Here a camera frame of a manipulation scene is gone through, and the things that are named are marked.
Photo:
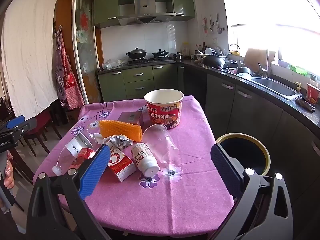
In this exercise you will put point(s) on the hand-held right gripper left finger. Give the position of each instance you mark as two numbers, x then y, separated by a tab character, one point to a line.
95	170

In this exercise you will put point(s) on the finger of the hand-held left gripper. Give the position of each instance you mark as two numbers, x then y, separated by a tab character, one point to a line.
15	123

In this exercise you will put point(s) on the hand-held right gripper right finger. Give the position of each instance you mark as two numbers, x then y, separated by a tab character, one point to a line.
223	170

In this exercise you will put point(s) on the red white milk carton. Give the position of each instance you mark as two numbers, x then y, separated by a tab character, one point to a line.
120	165

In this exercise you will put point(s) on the black bin with yellow rim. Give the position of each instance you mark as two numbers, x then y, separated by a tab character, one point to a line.
242	150

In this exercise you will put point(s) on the clear bottle with white label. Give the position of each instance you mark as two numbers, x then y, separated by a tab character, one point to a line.
76	145

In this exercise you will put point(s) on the white yogurt bottle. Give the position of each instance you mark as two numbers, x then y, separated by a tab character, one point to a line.
143	160

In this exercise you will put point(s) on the clear plastic cup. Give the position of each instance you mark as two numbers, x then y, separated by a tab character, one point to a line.
160	145

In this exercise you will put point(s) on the red instant noodle bowl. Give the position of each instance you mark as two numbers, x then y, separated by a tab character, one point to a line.
162	112

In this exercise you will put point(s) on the person's left hand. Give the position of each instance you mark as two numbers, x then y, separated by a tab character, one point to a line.
8	173

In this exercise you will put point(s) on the red wooden chair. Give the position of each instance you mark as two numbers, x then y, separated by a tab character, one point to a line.
41	127

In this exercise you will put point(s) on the crumpled silver wrapper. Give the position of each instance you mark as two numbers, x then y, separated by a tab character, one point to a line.
117	140

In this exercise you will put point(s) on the orange foam net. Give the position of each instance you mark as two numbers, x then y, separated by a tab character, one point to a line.
120	128

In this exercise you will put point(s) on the pink floral tablecloth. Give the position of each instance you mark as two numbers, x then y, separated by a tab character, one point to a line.
175	200

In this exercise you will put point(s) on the small brown box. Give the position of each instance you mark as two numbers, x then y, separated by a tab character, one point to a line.
130	117

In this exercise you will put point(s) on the dark base cabinets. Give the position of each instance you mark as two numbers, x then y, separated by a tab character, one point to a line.
250	110

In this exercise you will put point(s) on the red checked apron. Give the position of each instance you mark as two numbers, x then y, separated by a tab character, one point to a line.
67	80

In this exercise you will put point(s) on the white curtain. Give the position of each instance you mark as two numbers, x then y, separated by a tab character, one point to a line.
30	55

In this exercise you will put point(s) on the steel sink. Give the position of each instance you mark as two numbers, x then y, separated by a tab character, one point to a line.
275	87

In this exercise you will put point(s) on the green base cabinets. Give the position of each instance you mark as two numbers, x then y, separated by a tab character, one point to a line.
137	80

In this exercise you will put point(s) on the black pan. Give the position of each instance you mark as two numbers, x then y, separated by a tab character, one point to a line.
244	71

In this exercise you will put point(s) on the dark rag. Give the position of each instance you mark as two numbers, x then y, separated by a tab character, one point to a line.
305	103

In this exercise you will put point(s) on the sliding glass door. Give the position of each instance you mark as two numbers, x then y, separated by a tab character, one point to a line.
85	42

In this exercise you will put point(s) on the clear plastic bag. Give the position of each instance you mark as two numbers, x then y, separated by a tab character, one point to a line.
113	63

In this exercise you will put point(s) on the large black wok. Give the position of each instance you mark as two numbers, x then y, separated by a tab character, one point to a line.
213	61

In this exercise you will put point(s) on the soap pump bottle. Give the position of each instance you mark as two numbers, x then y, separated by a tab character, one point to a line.
298	87

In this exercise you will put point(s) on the wooden cutting board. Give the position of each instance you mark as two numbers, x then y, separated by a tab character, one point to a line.
255	57

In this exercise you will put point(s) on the red instant noodle cup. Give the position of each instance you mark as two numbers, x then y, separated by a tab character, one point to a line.
313	93

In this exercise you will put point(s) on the dish rack with plates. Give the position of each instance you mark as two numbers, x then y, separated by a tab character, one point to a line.
212	51

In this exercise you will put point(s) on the small black kettle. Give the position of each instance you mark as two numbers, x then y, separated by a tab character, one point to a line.
178	56

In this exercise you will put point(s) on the gas stove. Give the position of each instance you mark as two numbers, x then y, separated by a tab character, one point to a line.
150	60

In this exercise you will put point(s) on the black wok with lid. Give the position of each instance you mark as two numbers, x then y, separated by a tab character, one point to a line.
136	53

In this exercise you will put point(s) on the yellow oil bottle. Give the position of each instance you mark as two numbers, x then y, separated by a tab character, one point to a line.
185	51

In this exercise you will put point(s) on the black cooking pot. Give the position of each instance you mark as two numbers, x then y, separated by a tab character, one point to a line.
160	53

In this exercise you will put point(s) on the hanging kitchen utensils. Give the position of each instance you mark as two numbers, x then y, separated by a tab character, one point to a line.
217	23

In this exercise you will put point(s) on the bright window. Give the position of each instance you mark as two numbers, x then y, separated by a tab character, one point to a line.
275	17

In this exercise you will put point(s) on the steel range hood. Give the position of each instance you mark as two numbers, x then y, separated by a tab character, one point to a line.
145	10

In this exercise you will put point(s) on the green wall cabinets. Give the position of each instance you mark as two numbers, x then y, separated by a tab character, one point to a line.
106	5

